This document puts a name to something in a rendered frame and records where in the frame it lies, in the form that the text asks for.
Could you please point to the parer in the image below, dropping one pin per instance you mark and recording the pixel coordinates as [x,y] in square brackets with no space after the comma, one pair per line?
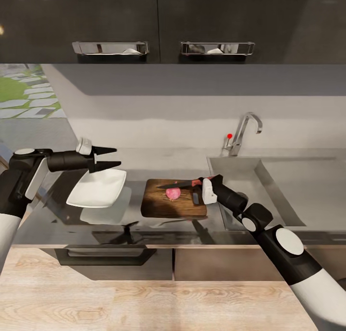
[194,182]

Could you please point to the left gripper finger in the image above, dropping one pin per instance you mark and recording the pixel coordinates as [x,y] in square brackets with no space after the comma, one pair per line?
[103,150]
[102,165]

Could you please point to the cutting board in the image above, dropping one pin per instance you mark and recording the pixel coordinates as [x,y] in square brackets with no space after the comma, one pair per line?
[156,203]

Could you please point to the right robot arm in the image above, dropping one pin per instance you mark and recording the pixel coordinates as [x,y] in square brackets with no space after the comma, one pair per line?
[320,295]

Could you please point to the bowl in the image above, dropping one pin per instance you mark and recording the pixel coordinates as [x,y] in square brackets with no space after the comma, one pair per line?
[98,190]

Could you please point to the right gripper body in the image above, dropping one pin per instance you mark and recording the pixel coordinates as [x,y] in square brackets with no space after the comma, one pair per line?
[223,193]

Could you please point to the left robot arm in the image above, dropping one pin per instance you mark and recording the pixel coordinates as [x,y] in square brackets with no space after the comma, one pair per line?
[27,169]

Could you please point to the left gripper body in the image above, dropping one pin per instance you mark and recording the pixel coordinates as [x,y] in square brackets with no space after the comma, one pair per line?
[74,160]

